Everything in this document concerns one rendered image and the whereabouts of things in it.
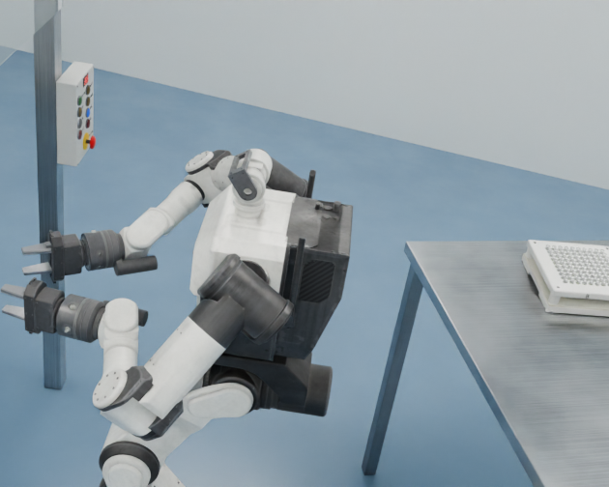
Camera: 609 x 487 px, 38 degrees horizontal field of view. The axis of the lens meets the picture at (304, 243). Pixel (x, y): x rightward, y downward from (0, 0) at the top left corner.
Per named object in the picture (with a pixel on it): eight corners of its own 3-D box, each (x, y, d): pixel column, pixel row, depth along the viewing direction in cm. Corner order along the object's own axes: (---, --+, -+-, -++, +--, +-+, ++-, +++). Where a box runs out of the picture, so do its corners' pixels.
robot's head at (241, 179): (275, 178, 171) (256, 146, 168) (270, 199, 164) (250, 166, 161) (246, 189, 173) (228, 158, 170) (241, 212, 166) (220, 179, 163)
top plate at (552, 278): (608, 251, 248) (610, 245, 247) (641, 303, 228) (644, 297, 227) (525, 244, 245) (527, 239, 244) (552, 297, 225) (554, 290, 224)
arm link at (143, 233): (121, 233, 199) (159, 198, 206) (114, 249, 206) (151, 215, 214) (142, 251, 199) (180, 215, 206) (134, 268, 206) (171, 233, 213)
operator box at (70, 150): (94, 142, 273) (94, 64, 259) (76, 167, 259) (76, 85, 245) (74, 139, 273) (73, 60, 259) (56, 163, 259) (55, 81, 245)
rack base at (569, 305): (602, 266, 251) (605, 259, 250) (635, 318, 230) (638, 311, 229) (521, 259, 248) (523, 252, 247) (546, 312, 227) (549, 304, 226)
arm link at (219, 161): (215, 140, 220) (252, 143, 201) (242, 182, 225) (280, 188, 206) (179, 167, 217) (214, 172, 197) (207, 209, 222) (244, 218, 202)
